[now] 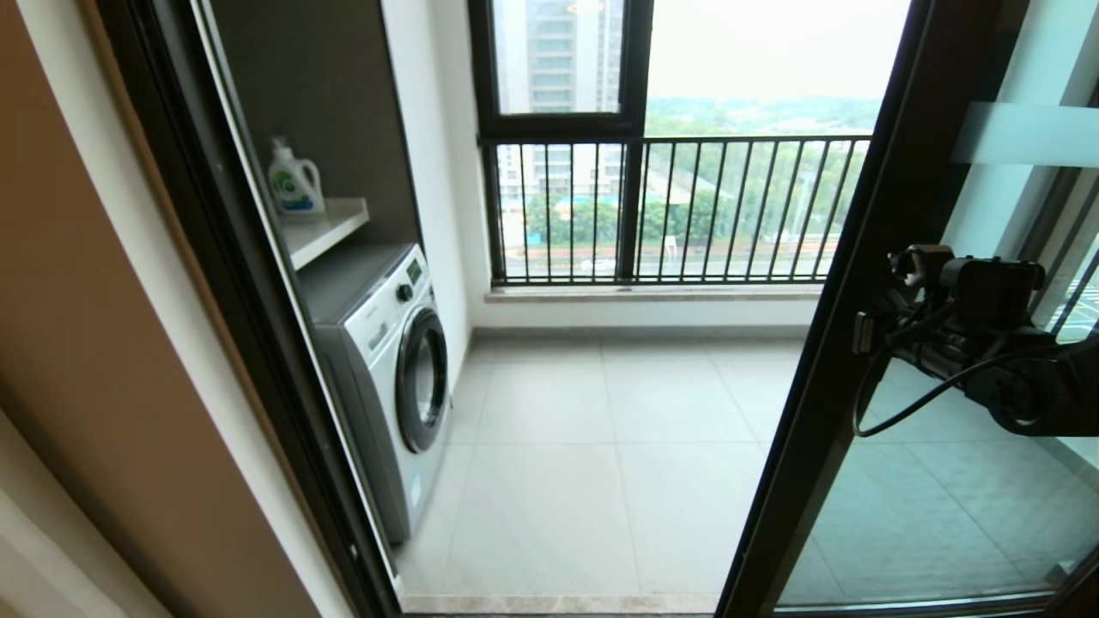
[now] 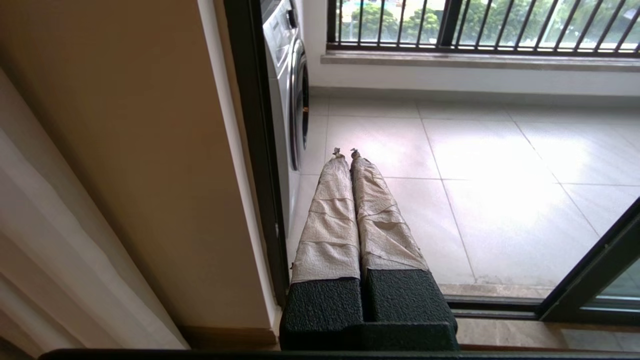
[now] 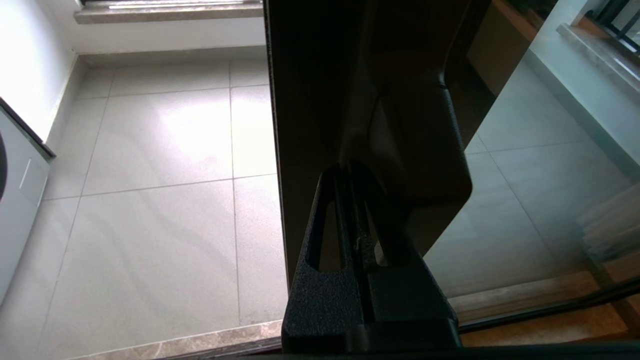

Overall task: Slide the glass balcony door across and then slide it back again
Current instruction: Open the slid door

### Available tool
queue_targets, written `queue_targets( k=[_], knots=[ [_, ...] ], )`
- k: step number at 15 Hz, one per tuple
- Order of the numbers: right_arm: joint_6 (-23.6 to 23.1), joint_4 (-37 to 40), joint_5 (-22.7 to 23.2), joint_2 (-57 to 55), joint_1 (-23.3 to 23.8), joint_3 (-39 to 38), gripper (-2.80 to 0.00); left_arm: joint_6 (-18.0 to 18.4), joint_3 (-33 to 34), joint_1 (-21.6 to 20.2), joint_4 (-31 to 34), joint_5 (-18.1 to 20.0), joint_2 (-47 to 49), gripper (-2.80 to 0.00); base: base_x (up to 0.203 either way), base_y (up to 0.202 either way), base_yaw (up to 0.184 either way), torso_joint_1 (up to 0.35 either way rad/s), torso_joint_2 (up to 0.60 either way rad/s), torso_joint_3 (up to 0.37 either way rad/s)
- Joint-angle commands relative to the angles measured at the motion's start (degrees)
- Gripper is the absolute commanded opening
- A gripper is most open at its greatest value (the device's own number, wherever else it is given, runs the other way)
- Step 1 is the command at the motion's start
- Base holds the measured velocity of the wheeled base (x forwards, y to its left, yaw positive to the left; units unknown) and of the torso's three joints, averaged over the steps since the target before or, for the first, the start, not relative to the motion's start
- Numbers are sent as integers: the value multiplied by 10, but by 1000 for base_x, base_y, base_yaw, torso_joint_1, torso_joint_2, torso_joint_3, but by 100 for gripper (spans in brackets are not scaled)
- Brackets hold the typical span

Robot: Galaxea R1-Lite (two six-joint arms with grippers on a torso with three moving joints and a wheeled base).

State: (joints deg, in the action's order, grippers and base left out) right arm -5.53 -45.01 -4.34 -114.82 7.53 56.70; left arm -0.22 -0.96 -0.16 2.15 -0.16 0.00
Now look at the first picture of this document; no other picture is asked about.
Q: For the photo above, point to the black short window railing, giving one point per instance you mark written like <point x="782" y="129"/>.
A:
<point x="1049" y="215"/>

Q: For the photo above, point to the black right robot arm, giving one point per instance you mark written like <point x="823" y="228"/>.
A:
<point x="1056" y="386"/>

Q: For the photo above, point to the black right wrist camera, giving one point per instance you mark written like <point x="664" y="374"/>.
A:
<point x="992" y="287"/>

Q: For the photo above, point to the white detergent bottle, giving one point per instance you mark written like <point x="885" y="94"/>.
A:
<point x="296" y="185"/>

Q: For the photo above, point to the white stone shelf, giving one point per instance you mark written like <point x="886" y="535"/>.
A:
<point x="324" y="232"/>

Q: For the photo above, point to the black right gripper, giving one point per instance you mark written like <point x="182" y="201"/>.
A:
<point x="953" y="348"/>

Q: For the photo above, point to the glass door with printed characters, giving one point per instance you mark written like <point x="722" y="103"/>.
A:
<point x="897" y="172"/>

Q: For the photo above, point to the silver front-load washing machine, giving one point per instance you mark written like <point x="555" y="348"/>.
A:
<point x="421" y="378"/>

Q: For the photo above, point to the long grey stone window sill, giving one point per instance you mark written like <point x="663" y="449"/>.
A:
<point x="652" y="294"/>

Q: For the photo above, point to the black sliding door frame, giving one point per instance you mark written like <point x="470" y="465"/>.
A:
<point x="910" y="603"/>

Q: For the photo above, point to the black long window railing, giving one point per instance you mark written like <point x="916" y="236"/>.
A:
<point x="730" y="139"/>

